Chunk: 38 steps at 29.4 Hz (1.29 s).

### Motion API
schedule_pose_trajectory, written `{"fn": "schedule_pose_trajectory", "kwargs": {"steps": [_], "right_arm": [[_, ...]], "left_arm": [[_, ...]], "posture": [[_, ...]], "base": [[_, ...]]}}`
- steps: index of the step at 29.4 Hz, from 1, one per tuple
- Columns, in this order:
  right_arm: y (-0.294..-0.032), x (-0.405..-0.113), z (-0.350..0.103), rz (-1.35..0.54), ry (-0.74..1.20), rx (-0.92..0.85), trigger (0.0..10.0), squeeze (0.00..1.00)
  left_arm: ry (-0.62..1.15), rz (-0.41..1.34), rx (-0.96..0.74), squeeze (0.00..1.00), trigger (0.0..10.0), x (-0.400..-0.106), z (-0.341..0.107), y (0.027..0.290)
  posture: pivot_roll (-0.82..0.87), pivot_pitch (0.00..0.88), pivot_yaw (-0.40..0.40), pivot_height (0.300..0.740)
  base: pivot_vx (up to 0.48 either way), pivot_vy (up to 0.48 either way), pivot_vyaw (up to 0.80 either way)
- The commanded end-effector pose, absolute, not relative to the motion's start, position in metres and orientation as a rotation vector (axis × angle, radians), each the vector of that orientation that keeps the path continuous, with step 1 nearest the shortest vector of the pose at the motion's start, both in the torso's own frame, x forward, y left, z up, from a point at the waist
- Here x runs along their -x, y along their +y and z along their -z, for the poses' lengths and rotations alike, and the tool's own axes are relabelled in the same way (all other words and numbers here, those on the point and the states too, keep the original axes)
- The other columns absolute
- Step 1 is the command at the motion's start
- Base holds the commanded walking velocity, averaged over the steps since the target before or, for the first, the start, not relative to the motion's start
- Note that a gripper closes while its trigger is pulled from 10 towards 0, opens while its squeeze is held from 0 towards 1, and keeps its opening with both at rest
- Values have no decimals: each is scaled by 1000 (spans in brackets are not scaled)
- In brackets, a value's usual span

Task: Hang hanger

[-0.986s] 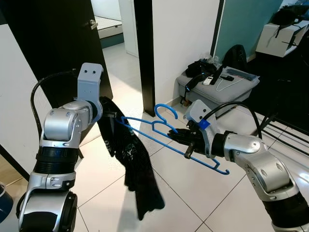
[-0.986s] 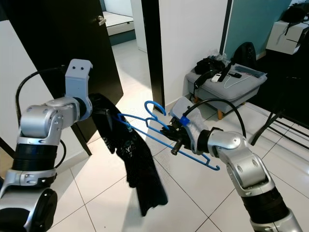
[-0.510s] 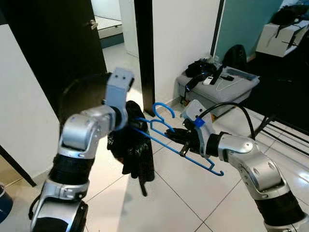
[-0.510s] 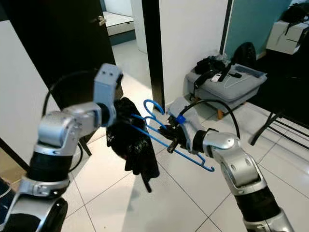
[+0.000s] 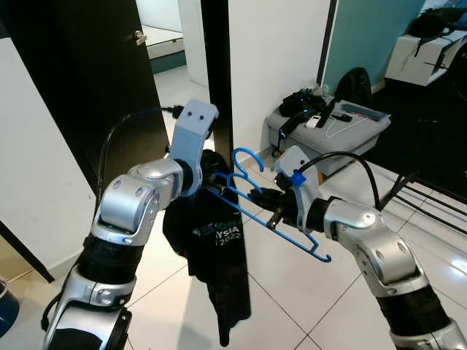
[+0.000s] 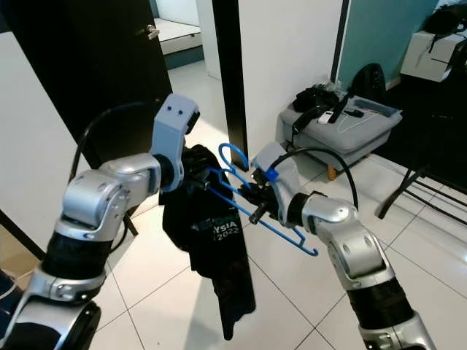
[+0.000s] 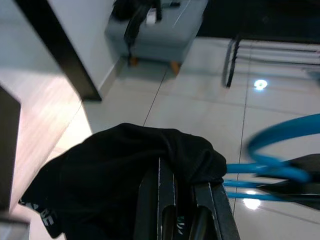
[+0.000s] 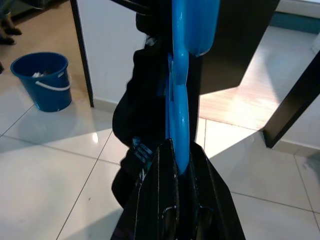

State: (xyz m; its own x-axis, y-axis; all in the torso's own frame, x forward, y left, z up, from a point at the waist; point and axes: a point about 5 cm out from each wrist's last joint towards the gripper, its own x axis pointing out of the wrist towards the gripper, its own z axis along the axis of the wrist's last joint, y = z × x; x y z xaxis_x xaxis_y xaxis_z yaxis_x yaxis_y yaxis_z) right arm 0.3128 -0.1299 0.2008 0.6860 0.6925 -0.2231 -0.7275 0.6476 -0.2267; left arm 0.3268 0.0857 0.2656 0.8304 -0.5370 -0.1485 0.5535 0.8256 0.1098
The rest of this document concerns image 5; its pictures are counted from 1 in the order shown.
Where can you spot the blue plastic hanger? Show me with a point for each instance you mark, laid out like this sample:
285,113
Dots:
299,243

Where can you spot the black camera bag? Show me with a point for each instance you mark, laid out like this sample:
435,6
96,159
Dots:
299,102

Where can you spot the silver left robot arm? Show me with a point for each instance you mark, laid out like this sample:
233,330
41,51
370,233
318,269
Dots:
124,204

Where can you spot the black metal clothes rack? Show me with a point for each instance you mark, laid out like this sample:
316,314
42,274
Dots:
408,189

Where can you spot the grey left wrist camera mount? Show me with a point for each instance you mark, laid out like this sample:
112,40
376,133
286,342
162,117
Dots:
191,135

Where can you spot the black door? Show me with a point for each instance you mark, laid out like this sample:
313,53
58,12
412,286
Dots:
109,73

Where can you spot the grey ottoman bench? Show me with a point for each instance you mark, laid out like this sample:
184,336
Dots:
350,142

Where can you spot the teal framed panel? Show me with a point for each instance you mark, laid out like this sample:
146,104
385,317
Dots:
372,36

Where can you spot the black door frame post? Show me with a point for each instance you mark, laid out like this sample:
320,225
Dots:
217,73

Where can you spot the dark printed garment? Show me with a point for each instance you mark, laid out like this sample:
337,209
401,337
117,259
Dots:
211,255

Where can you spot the black round backpack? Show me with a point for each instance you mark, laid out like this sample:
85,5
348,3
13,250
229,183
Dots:
355,84

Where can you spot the white remote control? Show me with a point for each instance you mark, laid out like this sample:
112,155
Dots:
314,122

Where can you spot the white bed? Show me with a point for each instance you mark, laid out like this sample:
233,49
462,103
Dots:
162,40

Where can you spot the small black device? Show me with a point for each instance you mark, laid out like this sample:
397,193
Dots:
343,117

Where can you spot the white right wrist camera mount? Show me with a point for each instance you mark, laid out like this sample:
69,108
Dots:
299,171

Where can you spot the white storage box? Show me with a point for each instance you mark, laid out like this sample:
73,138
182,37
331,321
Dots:
423,62

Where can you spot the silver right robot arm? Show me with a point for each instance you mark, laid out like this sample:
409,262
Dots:
387,255

